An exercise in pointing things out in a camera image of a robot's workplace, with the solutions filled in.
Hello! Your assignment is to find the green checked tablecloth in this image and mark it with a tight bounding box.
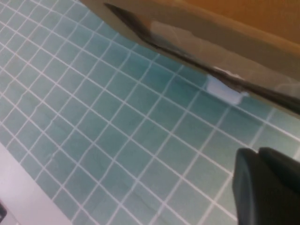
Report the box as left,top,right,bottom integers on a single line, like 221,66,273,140
0,0,300,225

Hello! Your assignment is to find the cardboard drawer with dark-shoe window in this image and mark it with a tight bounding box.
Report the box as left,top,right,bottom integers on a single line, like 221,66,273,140
78,0,300,115

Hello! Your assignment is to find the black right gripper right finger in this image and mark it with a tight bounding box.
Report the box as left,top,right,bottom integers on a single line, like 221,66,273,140
257,146,300,192

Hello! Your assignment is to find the white plastic drawer handle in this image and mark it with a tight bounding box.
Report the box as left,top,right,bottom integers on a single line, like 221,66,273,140
207,74,249,105

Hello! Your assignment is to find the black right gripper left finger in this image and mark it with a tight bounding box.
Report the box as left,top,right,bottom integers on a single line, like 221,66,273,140
231,147,300,225

